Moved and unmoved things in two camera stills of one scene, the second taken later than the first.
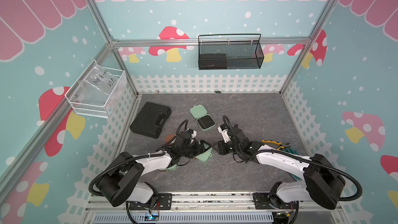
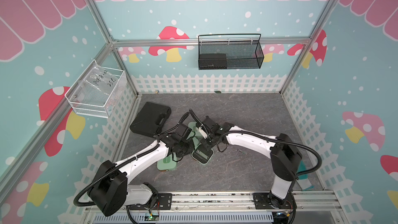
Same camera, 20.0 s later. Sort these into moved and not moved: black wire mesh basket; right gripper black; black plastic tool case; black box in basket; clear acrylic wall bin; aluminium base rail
Moved: right gripper black
Not moved: black wire mesh basket; aluminium base rail; clear acrylic wall bin; black plastic tool case; black box in basket
